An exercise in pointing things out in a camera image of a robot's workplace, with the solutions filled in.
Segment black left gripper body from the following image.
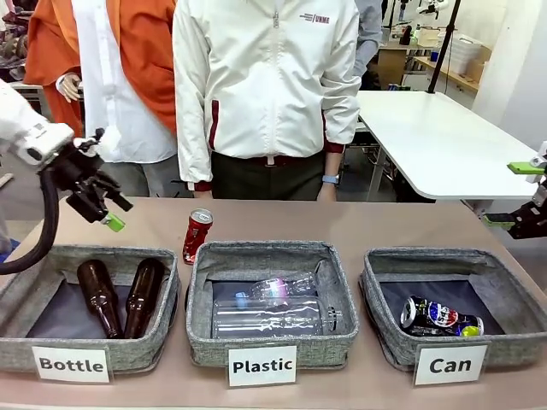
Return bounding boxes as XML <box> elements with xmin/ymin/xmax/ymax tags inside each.
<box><xmin>40</xmin><ymin>138</ymin><xmax>108</xmax><ymax>202</ymax></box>

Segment brown glass bottle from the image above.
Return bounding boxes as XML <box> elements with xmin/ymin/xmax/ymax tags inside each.
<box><xmin>76</xmin><ymin>259</ymin><xmax>124</xmax><ymax>340</ymax></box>
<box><xmin>123</xmin><ymin>257</ymin><xmax>167</xmax><ymax>340</ymax></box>

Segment crushed dark Pepsi can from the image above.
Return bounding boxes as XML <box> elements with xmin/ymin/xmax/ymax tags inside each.
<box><xmin>400</xmin><ymin>295</ymin><xmax>485</xmax><ymax>337</ymax></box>

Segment clear plastic bottle pink label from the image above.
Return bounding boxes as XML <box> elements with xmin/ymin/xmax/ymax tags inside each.
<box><xmin>236</xmin><ymin>275</ymin><xmax>320</xmax><ymax>309</ymax></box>

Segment large clear plastic bottle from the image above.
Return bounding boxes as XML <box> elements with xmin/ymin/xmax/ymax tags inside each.
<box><xmin>212</xmin><ymin>296</ymin><xmax>344</xmax><ymax>339</ymax></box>

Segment person's right forearm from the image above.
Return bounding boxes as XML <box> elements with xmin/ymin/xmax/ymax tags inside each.
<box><xmin>173</xmin><ymin>93</ymin><xmax>214</xmax><ymax>192</ymax></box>

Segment person's left forearm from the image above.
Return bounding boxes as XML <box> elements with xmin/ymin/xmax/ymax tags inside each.
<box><xmin>322</xmin><ymin>63</ymin><xmax>362</xmax><ymax>154</ymax></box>

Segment red drink can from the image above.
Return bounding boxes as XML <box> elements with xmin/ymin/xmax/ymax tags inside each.
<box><xmin>183</xmin><ymin>208</ymin><xmax>215</xmax><ymax>266</ymax></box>

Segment grey fabric basket labelled Can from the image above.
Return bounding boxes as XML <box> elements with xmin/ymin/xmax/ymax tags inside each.
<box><xmin>361</xmin><ymin>247</ymin><xmax>542</xmax><ymax>372</ymax></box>

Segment grey fabric basket labelled Bottle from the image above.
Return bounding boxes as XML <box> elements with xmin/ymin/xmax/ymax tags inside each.
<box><xmin>0</xmin><ymin>244</ymin><xmax>180</xmax><ymax>377</ymax></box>

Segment white Can label card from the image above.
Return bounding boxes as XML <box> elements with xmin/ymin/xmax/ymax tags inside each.
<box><xmin>413</xmin><ymin>343</ymin><xmax>488</xmax><ymax>385</ymax></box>

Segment grey fabric basket labelled Plastic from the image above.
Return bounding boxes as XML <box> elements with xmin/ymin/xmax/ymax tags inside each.
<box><xmin>185</xmin><ymin>240</ymin><xmax>360</xmax><ymax>371</ymax></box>

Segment person's left hand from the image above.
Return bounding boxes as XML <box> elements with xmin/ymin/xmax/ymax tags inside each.
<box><xmin>316</xmin><ymin>181</ymin><xmax>339</xmax><ymax>202</ymax></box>

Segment white table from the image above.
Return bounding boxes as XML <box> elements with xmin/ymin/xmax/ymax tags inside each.
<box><xmin>354</xmin><ymin>90</ymin><xmax>542</xmax><ymax>202</ymax></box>

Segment mannequin with orange jacket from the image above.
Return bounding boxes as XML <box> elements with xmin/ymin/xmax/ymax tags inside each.
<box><xmin>23</xmin><ymin>0</ymin><xmax>180</xmax><ymax>198</ymax></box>

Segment cardboard box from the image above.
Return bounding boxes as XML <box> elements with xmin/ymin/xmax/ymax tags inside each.
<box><xmin>468</xmin><ymin>44</ymin><xmax>493</xmax><ymax>83</ymax></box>

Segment wooden background desk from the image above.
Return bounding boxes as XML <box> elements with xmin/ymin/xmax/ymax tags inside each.
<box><xmin>378</xmin><ymin>40</ymin><xmax>479</xmax><ymax>93</ymax></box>

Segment white storage boxes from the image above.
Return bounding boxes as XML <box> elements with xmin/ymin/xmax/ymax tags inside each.
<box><xmin>448</xmin><ymin>33</ymin><xmax>485</xmax><ymax>73</ymax></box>

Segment pile of clothes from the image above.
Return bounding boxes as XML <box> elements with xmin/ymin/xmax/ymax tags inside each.
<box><xmin>0</xmin><ymin>3</ymin><xmax>34</xmax><ymax>82</ymax></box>

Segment black tripod pole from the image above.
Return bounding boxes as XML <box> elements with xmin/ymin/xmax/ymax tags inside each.
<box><xmin>426</xmin><ymin>0</ymin><xmax>463</xmax><ymax>94</ymax></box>

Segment white Bottle label card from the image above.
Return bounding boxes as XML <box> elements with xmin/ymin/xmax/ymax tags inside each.
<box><xmin>32</xmin><ymin>345</ymin><xmax>110</xmax><ymax>384</ymax></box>

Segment person in white jacket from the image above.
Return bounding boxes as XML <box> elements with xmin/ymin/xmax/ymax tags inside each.
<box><xmin>172</xmin><ymin>0</ymin><xmax>362</xmax><ymax>202</ymax></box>

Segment person in grey shirt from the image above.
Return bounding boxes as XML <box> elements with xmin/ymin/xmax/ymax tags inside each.
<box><xmin>353</xmin><ymin>0</ymin><xmax>384</xmax><ymax>80</ymax></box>

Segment white Plastic label card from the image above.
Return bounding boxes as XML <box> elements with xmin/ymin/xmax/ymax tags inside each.
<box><xmin>226</xmin><ymin>344</ymin><xmax>298</xmax><ymax>388</ymax></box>

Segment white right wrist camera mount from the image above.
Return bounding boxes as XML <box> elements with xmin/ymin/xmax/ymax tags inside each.
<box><xmin>528</xmin><ymin>140</ymin><xmax>547</xmax><ymax>185</ymax></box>

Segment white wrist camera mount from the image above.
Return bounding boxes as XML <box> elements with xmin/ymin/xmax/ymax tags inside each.
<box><xmin>528</xmin><ymin>140</ymin><xmax>547</xmax><ymax>185</ymax></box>
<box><xmin>74</xmin><ymin>126</ymin><xmax>124</xmax><ymax>161</ymax></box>

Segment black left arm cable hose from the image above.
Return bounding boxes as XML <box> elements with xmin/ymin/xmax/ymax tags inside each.
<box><xmin>0</xmin><ymin>168</ymin><xmax>61</xmax><ymax>277</ymax></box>

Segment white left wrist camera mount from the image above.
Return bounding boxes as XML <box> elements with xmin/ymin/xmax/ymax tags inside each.
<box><xmin>74</xmin><ymin>126</ymin><xmax>124</xmax><ymax>161</ymax></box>

